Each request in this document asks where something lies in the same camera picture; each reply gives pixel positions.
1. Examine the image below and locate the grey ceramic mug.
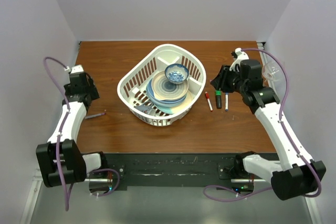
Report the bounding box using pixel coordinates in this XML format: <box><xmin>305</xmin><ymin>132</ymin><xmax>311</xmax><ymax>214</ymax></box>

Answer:
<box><xmin>135</xmin><ymin>103</ymin><xmax>155</xmax><ymax>116</ymax></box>

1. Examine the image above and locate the white plastic dish basket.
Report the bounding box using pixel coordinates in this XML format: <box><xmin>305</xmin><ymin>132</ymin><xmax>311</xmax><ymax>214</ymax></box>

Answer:
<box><xmin>117</xmin><ymin>44</ymin><xmax>206</xmax><ymax>126</ymax></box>

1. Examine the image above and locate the blue floral ceramic bowl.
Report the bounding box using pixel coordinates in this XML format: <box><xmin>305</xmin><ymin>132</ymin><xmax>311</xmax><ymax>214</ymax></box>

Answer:
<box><xmin>164</xmin><ymin>63</ymin><xmax>189</xmax><ymax>84</ymax></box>

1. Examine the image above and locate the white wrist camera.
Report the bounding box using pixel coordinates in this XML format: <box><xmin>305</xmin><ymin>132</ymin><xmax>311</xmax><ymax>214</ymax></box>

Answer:
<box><xmin>229</xmin><ymin>48</ymin><xmax>249</xmax><ymax>72</ymax></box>
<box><xmin>69</xmin><ymin>65</ymin><xmax>85</xmax><ymax>77</ymax></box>

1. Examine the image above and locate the purple pen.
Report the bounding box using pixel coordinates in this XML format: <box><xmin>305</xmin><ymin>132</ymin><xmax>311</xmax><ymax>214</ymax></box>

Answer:
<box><xmin>85</xmin><ymin>112</ymin><xmax>106</xmax><ymax>120</ymax></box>

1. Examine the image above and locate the clear wine glass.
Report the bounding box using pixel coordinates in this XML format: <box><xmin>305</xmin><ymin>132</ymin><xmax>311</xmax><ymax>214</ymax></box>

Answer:
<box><xmin>262</xmin><ymin>61</ymin><xmax>285</xmax><ymax>82</ymax></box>

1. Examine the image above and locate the blue rimmed plate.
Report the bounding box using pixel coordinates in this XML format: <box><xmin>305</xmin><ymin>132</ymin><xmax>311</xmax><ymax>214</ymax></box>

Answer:
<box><xmin>146</xmin><ymin>79</ymin><xmax>186</xmax><ymax>108</ymax></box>

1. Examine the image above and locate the beige blue swirl plate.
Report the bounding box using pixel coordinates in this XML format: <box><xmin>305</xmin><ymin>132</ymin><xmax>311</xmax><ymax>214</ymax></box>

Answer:
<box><xmin>151</xmin><ymin>71</ymin><xmax>188</xmax><ymax>100</ymax></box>

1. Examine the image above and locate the white red marker pen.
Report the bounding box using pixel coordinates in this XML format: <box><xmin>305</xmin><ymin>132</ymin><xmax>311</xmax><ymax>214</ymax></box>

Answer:
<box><xmin>206</xmin><ymin>98</ymin><xmax>213</xmax><ymax>112</ymax></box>

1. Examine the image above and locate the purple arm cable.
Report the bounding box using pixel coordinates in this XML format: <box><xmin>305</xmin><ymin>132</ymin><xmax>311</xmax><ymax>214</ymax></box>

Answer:
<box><xmin>43</xmin><ymin>56</ymin><xmax>121</xmax><ymax>212</ymax></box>
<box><xmin>203</xmin><ymin>48</ymin><xmax>323</xmax><ymax>202</ymax></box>

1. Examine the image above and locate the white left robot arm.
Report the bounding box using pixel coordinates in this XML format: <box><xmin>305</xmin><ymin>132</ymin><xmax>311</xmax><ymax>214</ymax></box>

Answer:
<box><xmin>36</xmin><ymin>71</ymin><xmax>109</xmax><ymax>187</ymax></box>

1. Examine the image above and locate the cream and teal plate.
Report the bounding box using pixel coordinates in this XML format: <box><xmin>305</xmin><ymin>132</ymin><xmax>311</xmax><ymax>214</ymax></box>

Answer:
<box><xmin>156</xmin><ymin>92</ymin><xmax>193</xmax><ymax>114</ymax></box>

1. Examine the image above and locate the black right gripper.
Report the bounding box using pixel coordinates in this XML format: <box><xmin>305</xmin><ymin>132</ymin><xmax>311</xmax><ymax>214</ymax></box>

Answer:
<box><xmin>211</xmin><ymin>65</ymin><xmax>247</xmax><ymax>94</ymax></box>

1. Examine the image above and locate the white blue marker pen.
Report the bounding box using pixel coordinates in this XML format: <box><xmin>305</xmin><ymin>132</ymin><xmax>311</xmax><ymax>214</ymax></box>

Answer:
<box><xmin>225</xmin><ymin>95</ymin><xmax>229</xmax><ymax>112</ymax></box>

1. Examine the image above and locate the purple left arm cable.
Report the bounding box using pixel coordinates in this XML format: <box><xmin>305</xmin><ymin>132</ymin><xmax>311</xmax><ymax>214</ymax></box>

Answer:
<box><xmin>43</xmin><ymin>56</ymin><xmax>121</xmax><ymax>212</ymax></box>

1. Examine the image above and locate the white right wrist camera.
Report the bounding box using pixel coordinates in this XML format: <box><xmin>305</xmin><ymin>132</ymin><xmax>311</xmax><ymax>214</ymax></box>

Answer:
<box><xmin>229</xmin><ymin>48</ymin><xmax>249</xmax><ymax>72</ymax></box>

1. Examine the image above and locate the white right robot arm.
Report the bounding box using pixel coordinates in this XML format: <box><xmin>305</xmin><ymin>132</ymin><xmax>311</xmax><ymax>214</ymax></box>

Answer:
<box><xmin>211</xmin><ymin>59</ymin><xmax>326</xmax><ymax>200</ymax></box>

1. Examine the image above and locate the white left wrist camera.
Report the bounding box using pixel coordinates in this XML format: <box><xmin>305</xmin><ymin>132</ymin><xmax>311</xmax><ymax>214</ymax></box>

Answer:
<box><xmin>69</xmin><ymin>65</ymin><xmax>85</xmax><ymax>77</ymax></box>

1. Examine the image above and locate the black green highlighter pen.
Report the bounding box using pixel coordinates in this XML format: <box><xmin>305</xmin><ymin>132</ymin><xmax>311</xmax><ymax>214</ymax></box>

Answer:
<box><xmin>215</xmin><ymin>94</ymin><xmax>222</xmax><ymax>109</ymax></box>

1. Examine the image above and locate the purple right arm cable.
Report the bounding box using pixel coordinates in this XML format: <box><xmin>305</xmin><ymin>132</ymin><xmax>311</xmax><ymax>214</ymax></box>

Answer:
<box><xmin>203</xmin><ymin>48</ymin><xmax>323</xmax><ymax>202</ymax></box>

